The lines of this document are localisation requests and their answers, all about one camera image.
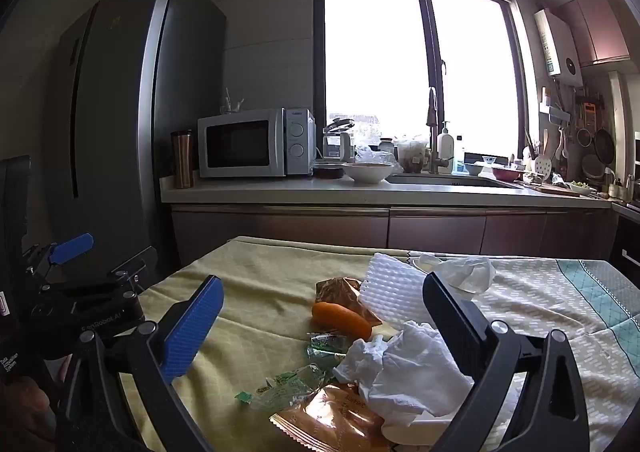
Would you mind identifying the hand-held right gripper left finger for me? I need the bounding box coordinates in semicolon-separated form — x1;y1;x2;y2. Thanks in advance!
60;274;226;452

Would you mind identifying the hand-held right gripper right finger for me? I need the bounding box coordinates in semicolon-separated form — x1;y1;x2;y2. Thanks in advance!
422;272;591;452

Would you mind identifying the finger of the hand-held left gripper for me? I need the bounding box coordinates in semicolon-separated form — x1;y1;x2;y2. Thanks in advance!
22;232;96;285
102;246;161;293

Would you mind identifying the white tissue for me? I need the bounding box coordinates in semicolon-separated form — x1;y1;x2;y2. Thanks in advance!
332;321;476;445

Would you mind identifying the white foam fruit net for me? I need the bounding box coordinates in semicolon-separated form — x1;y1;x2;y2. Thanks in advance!
357;253;441;327

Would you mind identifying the orange carrot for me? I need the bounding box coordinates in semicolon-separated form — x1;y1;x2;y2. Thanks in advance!
311;301;373;340

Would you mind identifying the small gold wrapper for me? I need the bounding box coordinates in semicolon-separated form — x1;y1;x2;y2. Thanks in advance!
315;277;383;325

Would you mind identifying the large gold snack bag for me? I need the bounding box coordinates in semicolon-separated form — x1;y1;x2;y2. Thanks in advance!
269;382;396;452

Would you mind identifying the person's left hand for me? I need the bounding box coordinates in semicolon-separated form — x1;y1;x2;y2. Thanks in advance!
0;374;57;445

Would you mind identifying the white plastic bag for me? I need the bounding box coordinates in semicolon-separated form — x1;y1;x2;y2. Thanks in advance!
410;253;497;300

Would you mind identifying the yellow patterned tablecloth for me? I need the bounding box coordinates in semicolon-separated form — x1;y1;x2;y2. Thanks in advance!
117;236;511;452

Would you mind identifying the kitchen counter with brown cabinets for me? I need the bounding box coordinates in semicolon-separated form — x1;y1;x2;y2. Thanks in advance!
160;172;623;263

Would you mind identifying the green clear plastic wrapper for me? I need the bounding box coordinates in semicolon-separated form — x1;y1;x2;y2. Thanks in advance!
306;331;353;359
235;364;332;413

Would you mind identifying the copper travel mug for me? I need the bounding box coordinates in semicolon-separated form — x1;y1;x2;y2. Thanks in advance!
170;130;195;189

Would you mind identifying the teal and white patterned cloth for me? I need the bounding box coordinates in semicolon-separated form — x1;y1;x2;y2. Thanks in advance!
407;252;640;452

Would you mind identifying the white microwave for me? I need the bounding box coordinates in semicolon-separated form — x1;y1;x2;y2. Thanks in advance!
197;108;317;179

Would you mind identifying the wooden cutting board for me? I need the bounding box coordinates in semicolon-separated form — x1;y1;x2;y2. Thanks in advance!
525;182;581;197

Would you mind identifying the clear plastic food jar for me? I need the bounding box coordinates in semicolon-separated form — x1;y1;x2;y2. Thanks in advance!
396;139;428;173

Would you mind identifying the white ceramic bowl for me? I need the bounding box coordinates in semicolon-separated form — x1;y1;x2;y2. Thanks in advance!
342;162;396;184

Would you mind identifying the white pump soap bottle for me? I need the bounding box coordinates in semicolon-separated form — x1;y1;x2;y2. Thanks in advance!
437;121;456;174

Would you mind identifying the grey refrigerator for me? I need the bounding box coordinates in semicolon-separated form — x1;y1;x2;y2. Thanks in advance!
42;0;228;273

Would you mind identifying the white ornament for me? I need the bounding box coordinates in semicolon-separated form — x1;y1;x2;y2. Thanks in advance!
220;88;246;113

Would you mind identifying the metal kitchen faucet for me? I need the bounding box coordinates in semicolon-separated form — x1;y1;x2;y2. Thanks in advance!
425;86;453;175

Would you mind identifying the black kitchen appliance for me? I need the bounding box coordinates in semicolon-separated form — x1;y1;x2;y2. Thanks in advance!
610;202;640;287

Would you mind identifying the white electric kettle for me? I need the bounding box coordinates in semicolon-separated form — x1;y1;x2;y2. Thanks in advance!
321;118;356;163

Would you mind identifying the black frying pan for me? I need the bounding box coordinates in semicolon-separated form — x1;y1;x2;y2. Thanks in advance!
593;128;616;167

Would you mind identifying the dark framed window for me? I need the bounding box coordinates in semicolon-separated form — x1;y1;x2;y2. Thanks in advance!
314;0;531;163

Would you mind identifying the white water heater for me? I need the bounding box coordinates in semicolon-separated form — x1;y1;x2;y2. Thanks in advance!
533;8;585;87

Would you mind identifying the pink wall cabinet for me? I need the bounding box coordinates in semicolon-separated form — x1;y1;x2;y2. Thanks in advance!
557;0;631;67

